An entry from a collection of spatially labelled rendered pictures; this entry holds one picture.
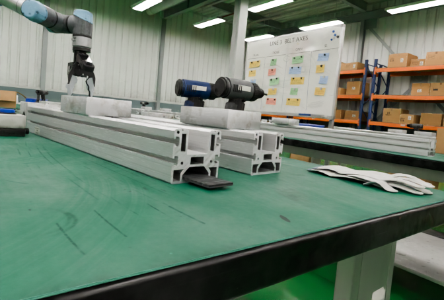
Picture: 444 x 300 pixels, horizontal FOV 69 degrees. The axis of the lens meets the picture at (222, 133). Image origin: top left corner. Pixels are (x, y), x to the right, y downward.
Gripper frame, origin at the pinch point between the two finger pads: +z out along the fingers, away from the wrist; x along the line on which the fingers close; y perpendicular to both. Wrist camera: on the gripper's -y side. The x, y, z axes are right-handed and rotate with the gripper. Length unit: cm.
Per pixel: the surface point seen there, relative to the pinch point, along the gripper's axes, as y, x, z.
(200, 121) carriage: -84, 6, 5
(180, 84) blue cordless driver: -54, -11, -6
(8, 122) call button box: -35.1, 32.4, 9.8
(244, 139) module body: -96, 4, 7
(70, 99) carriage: -58, 25, 2
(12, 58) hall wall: 1067, -192, -118
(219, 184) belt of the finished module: -105, 20, 13
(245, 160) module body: -97, 5, 11
